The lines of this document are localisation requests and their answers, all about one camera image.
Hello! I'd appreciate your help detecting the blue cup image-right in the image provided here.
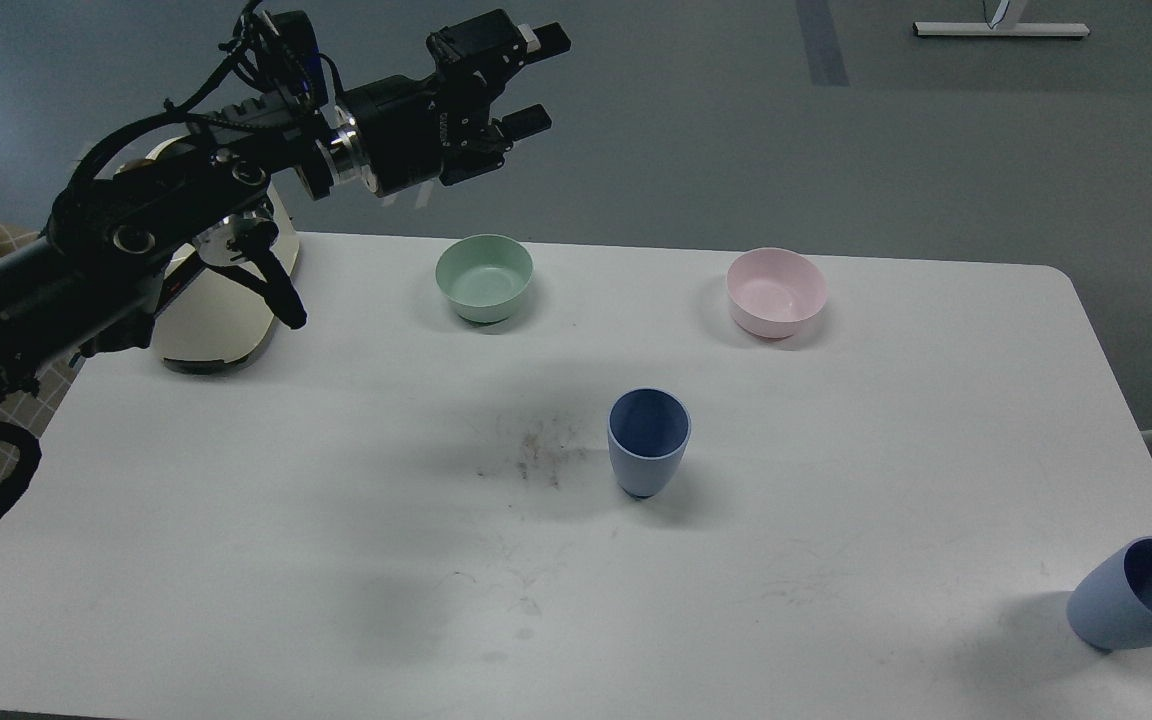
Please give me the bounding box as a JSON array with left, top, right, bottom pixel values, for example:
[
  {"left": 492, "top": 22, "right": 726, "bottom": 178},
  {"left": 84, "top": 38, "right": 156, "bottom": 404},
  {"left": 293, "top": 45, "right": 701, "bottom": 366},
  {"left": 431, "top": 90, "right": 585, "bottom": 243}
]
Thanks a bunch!
[{"left": 1066, "top": 537, "right": 1152, "bottom": 651}]

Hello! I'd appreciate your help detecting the white desk foot bar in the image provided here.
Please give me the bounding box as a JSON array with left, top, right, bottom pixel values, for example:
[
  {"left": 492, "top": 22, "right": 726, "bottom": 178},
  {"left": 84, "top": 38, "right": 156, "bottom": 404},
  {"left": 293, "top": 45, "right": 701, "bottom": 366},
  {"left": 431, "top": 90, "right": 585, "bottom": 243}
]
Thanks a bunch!
[{"left": 911, "top": 20, "right": 1091, "bottom": 40}]

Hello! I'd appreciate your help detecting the cream white toaster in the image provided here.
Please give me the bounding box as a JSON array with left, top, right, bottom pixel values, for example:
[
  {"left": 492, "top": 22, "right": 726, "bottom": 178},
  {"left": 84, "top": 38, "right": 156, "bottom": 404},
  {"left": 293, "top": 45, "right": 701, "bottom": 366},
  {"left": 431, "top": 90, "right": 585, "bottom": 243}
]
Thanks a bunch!
[{"left": 147, "top": 184, "right": 301, "bottom": 376}]

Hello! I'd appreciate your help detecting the pink bowl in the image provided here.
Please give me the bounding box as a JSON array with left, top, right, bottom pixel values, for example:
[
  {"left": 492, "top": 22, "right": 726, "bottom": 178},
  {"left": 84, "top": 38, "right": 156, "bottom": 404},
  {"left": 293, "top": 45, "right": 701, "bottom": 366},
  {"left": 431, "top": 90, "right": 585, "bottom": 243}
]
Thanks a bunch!
[{"left": 723, "top": 247, "right": 829, "bottom": 340}]

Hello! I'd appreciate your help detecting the green bowl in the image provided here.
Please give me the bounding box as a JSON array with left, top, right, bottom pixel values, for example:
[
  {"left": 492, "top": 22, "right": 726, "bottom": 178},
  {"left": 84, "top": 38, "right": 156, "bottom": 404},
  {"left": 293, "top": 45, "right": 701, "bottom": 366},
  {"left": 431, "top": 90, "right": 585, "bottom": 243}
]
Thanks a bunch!
[{"left": 435, "top": 234, "right": 535, "bottom": 324}]

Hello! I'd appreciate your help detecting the blue cup image-left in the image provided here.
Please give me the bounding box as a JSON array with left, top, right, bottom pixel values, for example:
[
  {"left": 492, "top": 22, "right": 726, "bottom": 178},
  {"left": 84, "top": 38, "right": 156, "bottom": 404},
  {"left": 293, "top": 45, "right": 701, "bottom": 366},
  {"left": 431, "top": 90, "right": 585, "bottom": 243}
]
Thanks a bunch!
[{"left": 605, "top": 387, "right": 692, "bottom": 500}]

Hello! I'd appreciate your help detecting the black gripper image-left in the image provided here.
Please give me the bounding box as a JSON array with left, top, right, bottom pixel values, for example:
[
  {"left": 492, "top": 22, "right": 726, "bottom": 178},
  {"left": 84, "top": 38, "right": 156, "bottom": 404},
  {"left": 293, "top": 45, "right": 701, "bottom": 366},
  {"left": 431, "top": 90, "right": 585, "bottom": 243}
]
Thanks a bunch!
[{"left": 335, "top": 10, "right": 573, "bottom": 197}]

